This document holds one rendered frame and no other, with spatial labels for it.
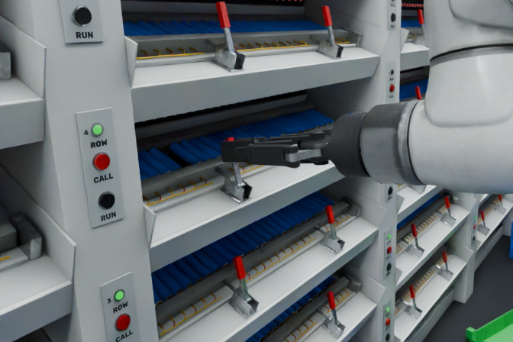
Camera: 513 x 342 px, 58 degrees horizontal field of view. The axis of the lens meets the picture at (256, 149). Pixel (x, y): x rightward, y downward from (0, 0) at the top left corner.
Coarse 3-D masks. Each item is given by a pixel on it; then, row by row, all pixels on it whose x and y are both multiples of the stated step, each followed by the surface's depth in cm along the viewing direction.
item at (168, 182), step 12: (192, 168) 68; (204, 168) 69; (228, 168) 73; (252, 168) 75; (144, 180) 62; (156, 180) 63; (168, 180) 64; (180, 180) 66; (192, 180) 68; (204, 180) 68; (144, 192) 61; (156, 192) 63
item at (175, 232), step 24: (192, 120) 79; (216, 120) 84; (336, 120) 104; (240, 168) 76; (288, 168) 80; (312, 168) 82; (336, 168) 87; (168, 192) 65; (192, 192) 67; (216, 192) 68; (264, 192) 72; (288, 192) 76; (312, 192) 84; (144, 216) 54; (168, 216) 61; (192, 216) 62; (216, 216) 63; (240, 216) 68; (264, 216) 74; (168, 240) 57; (192, 240) 61
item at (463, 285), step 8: (424, 72) 159; (464, 192) 159; (472, 216) 161; (464, 224) 161; (456, 232) 164; (464, 232) 162; (456, 240) 165; (464, 240) 163; (472, 248) 166; (472, 256) 168; (472, 264) 169; (464, 272) 165; (472, 272) 170; (456, 280) 168; (464, 280) 166; (472, 280) 171; (456, 288) 168; (464, 288) 166; (472, 288) 173; (456, 296) 169; (464, 296) 167
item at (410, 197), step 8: (400, 184) 123; (408, 184) 126; (400, 192) 121; (408, 192) 122; (416, 192) 123; (424, 192) 124; (432, 192) 130; (400, 200) 109; (408, 200) 118; (416, 200) 119; (424, 200) 127; (400, 208) 113; (408, 208) 117; (416, 208) 124; (400, 216) 114
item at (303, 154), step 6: (294, 144) 54; (300, 150) 54; (306, 150) 53; (312, 150) 53; (318, 150) 53; (288, 156) 53; (294, 156) 53; (300, 156) 53; (306, 156) 53; (312, 156) 54
